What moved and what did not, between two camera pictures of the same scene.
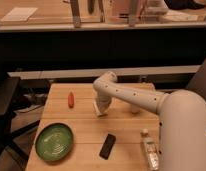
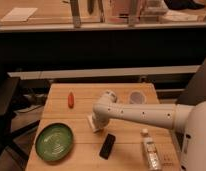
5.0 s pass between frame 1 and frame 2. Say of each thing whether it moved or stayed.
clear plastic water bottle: stayed
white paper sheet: stayed
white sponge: moved
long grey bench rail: stayed
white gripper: moved
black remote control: stayed
